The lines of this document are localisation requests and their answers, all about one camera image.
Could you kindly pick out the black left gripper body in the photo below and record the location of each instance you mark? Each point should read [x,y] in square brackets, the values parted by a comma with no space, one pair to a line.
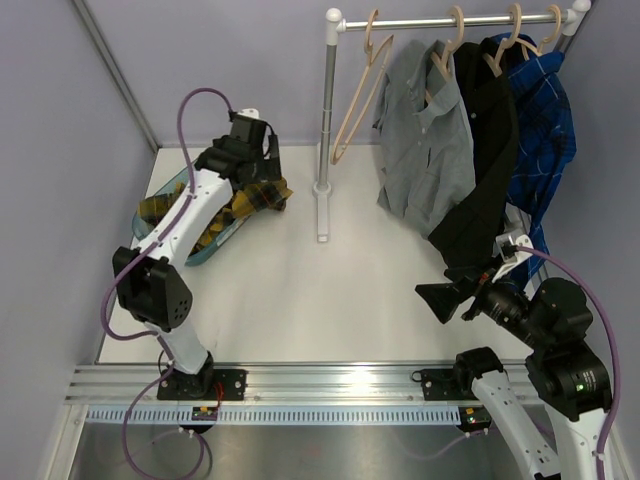
[264,170]

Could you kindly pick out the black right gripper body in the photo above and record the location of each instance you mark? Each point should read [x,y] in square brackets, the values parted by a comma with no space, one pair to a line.
[508,306]

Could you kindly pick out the yellow plaid shirt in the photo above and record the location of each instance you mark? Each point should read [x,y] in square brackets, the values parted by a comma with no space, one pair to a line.
[244,203]

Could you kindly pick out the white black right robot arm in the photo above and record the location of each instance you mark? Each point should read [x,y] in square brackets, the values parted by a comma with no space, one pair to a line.
[568,377]

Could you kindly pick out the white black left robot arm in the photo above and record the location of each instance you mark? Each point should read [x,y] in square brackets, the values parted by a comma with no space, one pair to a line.
[153,290]

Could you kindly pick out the black shirt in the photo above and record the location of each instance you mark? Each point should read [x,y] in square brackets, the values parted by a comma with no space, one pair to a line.
[466,235]

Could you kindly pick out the grey shirt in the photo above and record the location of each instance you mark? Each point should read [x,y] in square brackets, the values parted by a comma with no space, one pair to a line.
[425,139]

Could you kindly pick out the blue plaid shirt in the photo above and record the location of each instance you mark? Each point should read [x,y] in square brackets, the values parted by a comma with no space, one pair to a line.
[547,141]

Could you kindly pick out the wooden hanger of grey shirt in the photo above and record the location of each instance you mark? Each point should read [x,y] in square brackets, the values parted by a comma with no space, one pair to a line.
[441,61]

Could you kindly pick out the wooden hanger of black shirt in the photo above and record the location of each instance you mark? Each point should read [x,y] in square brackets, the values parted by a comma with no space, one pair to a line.
[494,61]

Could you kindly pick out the white metal clothes rack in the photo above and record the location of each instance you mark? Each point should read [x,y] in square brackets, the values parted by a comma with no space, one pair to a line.
[568,23]

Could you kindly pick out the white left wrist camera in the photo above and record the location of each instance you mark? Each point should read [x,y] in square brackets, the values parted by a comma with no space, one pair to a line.
[249,112]

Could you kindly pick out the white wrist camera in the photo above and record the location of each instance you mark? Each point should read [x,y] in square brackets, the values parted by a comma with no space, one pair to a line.
[509,245]
[249,112]

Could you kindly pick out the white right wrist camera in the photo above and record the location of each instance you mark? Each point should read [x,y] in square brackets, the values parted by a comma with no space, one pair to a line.
[509,245]

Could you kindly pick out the aluminium mounting rail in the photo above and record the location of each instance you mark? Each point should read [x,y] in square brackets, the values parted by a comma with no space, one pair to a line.
[370,384]

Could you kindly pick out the white slotted cable duct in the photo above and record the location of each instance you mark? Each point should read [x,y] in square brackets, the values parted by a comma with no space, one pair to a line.
[237,415]

